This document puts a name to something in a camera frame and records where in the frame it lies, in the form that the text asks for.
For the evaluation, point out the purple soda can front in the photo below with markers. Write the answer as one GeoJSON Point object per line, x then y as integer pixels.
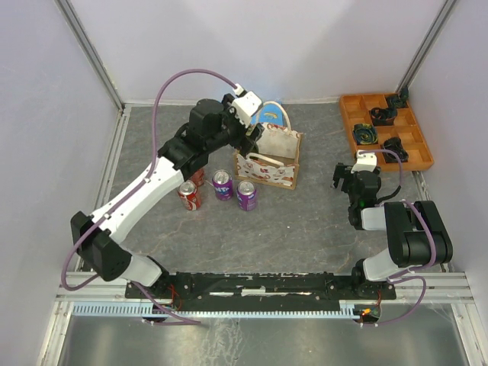
{"type": "Point", "coordinates": [223, 185]}

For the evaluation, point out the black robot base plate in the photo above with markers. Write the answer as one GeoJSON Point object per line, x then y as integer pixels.
{"type": "Point", "coordinates": [252, 293]}

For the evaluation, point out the rolled dark sock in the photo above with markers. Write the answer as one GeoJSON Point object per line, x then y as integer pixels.
{"type": "Point", "coordinates": [383, 117]}
{"type": "Point", "coordinates": [394, 144]}
{"type": "Point", "coordinates": [399, 100]}
{"type": "Point", "coordinates": [365, 134]}

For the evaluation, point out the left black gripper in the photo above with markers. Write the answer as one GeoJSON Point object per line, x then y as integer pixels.
{"type": "Point", "coordinates": [242, 142]}

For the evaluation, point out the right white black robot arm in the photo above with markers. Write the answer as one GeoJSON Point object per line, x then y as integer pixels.
{"type": "Point", "coordinates": [416, 235]}

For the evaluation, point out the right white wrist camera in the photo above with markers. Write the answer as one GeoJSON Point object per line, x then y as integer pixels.
{"type": "Point", "coordinates": [365, 161]}

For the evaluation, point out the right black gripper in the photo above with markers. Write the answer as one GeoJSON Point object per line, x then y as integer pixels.
{"type": "Point", "coordinates": [342, 171]}

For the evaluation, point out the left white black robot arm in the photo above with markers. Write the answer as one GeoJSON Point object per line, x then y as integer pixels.
{"type": "Point", "coordinates": [212, 124]}

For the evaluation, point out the orange compartment tray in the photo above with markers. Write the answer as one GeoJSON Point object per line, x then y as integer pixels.
{"type": "Point", "coordinates": [355, 109]}

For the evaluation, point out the purple soda can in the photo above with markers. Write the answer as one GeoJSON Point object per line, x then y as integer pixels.
{"type": "Point", "coordinates": [223, 185]}
{"type": "Point", "coordinates": [246, 195]}

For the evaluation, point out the patterned canvas tote bag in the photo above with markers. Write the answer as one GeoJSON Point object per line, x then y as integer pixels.
{"type": "Point", "coordinates": [277, 161]}

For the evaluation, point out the rolled dark sock bottom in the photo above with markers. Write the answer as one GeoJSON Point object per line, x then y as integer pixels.
{"type": "Point", "coordinates": [394, 144]}

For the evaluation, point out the blue slotted cable duct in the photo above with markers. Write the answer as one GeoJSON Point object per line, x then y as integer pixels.
{"type": "Point", "coordinates": [148, 310]}

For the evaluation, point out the red soda can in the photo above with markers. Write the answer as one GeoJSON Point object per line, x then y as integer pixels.
{"type": "Point", "coordinates": [189, 195]}
{"type": "Point", "coordinates": [198, 178]}

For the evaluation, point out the aluminium frame rail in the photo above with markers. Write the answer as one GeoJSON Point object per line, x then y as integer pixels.
{"type": "Point", "coordinates": [445, 287]}

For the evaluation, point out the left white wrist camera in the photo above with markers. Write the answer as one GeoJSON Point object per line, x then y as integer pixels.
{"type": "Point", "coordinates": [246, 104]}

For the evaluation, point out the rolled dark sock middle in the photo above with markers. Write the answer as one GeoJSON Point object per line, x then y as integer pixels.
{"type": "Point", "coordinates": [383, 117]}

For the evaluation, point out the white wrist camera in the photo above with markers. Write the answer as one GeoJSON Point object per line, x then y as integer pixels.
{"type": "Point", "coordinates": [246, 104]}
{"type": "Point", "coordinates": [365, 161]}

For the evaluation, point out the blue printed folded cloth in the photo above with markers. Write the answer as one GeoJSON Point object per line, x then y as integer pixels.
{"type": "Point", "coordinates": [270, 113]}

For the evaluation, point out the rolled dark sock left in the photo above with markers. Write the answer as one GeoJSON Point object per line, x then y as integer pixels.
{"type": "Point", "coordinates": [365, 134]}

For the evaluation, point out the rolled dark sock top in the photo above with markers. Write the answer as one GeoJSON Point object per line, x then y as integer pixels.
{"type": "Point", "coordinates": [399, 100]}

